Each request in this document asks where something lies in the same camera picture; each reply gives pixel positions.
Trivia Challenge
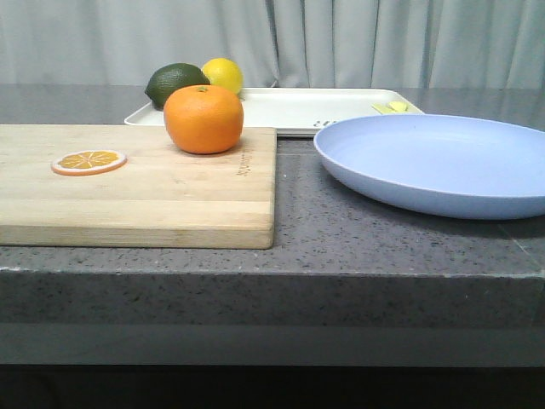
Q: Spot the light blue plate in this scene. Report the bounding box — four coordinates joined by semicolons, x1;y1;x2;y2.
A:
314;114;544;220

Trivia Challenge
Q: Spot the green lime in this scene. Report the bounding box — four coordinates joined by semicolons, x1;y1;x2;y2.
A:
145;62;209;111

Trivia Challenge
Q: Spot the cream white tray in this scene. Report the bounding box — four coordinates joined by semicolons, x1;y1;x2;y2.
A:
123;87;425;138

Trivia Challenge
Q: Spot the wooden cutting board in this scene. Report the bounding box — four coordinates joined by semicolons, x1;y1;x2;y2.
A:
1;124;277;249

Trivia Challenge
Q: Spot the yellow lemon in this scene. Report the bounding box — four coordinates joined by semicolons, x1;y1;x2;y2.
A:
202;58;244;95

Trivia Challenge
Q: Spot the orange slice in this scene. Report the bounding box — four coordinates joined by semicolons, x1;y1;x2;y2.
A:
50;150;128;176

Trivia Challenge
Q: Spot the whole orange fruit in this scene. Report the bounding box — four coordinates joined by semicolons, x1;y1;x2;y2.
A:
163;84;244;154

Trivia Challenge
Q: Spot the grey curtain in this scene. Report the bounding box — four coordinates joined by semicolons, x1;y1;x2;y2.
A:
1;1;544;89

